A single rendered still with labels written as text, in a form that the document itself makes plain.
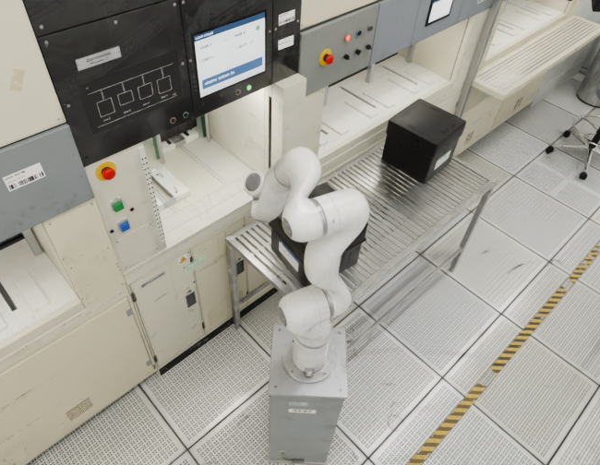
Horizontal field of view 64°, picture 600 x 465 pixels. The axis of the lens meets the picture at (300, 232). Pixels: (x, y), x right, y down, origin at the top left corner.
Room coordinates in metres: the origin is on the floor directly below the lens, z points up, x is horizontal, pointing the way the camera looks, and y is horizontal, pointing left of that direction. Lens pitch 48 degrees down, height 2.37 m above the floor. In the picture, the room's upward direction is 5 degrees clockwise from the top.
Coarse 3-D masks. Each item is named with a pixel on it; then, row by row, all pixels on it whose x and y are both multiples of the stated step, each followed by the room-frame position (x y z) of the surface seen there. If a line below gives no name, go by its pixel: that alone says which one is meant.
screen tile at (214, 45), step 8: (216, 40) 1.45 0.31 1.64; (200, 48) 1.40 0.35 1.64; (208, 48) 1.42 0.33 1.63; (216, 48) 1.45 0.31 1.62; (224, 48) 1.47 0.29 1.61; (200, 56) 1.40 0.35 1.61; (224, 56) 1.47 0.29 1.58; (200, 64) 1.40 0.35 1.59; (208, 64) 1.42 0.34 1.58; (216, 64) 1.44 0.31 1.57; (224, 64) 1.47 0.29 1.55; (208, 72) 1.42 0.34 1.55
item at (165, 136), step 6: (192, 120) 1.94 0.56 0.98; (180, 126) 1.88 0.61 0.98; (186, 126) 1.91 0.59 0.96; (192, 126) 1.93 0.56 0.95; (168, 132) 1.84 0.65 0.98; (174, 132) 1.86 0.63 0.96; (180, 132) 1.88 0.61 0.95; (186, 132) 1.93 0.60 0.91; (162, 138) 1.81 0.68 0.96; (168, 138) 1.83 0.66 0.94
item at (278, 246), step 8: (272, 232) 1.34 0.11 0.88; (272, 240) 1.34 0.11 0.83; (280, 240) 1.30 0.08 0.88; (272, 248) 1.34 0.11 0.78; (280, 248) 1.30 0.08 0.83; (288, 248) 1.25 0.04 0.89; (352, 248) 1.28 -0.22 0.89; (360, 248) 1.31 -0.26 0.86; (280, 256) 1.30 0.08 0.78; (288, 256) 1.25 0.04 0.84; (344, 256) 1.26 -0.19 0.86; (352, 256) 1.28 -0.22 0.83; (288, 264) 1.25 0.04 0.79; (296, 264) 1.20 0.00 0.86; (344, 264) 1.26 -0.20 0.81; (352, 264) 1.29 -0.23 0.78; (296, 272) 1.20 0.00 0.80; (304, 272) 1.16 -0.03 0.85; (304, 280) 1.16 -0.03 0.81
